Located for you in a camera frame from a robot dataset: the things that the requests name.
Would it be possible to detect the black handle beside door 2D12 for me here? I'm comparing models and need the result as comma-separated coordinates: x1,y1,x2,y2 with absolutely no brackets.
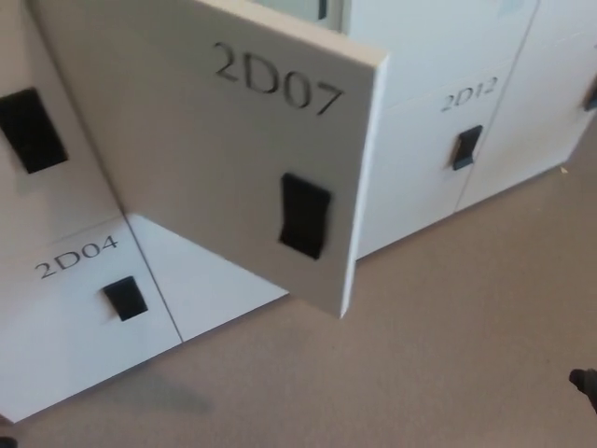
582,77,597,113

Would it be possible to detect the white locker door 2D08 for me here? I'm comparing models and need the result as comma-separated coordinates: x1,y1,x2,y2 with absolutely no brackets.
129,214,291,341

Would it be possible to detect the black handle of door 2D04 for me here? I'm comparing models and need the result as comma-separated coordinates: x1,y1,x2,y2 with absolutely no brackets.
102,274,149,322

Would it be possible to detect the black handle of door 2D12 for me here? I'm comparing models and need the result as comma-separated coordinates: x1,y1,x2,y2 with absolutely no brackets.
450,124,484,172

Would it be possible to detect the white locker door, unnumbered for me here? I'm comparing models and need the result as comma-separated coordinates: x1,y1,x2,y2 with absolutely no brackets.
516,0,597,67

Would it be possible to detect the white locker door 2D07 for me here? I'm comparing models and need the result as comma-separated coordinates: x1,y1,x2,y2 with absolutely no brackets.
35,0,390,320

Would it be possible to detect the white locker door beside 2D12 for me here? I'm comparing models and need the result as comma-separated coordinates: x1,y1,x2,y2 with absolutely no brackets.
454,27,597,215

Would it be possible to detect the black handle above door 2D04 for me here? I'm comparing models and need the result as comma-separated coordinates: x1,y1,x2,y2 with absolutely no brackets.
0,87,70,175

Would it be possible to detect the white locker door above 2D04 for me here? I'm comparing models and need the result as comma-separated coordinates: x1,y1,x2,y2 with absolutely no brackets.
0,0,128,249

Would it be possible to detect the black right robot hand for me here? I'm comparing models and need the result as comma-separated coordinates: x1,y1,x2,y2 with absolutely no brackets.
569,368,597,414

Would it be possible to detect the white locker cabinet body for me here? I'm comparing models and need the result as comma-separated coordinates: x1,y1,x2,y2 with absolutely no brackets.
195,0,352,46

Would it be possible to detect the white locker door above 2D12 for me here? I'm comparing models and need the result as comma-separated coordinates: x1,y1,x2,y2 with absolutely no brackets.
347,0,542,107

